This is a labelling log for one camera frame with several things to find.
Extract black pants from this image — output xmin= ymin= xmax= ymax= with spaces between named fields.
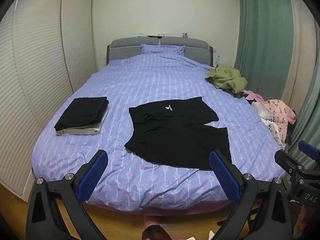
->
xmin=124 ymin=96 xmax=231 ymax=171

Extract purple floral pillow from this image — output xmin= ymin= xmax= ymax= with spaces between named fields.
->
xmin=140 ymin=44 xmax=186 ymax=56

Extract person's leg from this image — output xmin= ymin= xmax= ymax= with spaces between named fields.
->
xmin=142 ymin=216 xmax=173 ymax=240

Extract bright pink garment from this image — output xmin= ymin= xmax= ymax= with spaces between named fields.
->
xmin=243 ymin=89 xmax=266 ymax=103

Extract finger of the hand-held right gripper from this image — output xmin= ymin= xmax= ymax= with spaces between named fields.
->
xmin=298 ymin=140 xmax=320 ymax=160
xmin=274 ymin=150 xmax=320 ymax=178

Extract olive green garment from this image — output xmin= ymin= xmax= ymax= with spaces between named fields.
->
xmin=205 ymin=63 xmax=248 ymax=94

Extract green curtain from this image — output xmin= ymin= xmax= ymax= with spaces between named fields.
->
xmin=233 ymin=0 xmax=320 ymax=157

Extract folded grey garment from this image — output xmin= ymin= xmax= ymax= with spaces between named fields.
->
xmin=55 ymin=107 xmax=109 ymax=136

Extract beige curtain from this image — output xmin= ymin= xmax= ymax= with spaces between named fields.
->
xmin=281 ymin=0 xmax=316 ymax=108

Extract white louvred wardrobe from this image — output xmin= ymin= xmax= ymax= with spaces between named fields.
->
xmin=0 ymin=0 xmax=97 ymax=203

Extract folded black garment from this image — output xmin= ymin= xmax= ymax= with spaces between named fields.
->
xmin=54 ymin=97 xmax=109 ymax=131

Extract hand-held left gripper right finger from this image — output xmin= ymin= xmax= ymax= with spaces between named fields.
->
xmin=209 ymin=150 xmax=293 ymax=240

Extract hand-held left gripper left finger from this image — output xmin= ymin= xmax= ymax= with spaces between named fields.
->
xmin=26 ymin=149 xmax=109 ymax=240

